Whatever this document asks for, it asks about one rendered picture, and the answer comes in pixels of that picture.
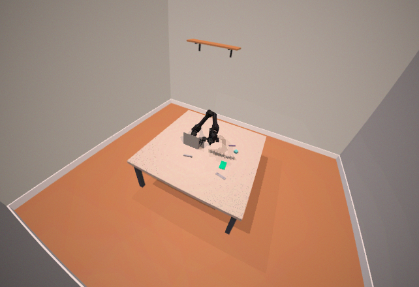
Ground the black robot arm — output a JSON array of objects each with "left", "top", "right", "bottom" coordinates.
[{"left": 191, "top": 110, "right": 219, "bottom": 144}]

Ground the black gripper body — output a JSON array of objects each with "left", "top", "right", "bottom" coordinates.
[{"left": 202, "top": 136, "right": 219, "bottom": 142}]

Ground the green flat domino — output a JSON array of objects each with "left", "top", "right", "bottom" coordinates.
[{"left": 219, "top": 161, "right": 227, "bottom": 170}]

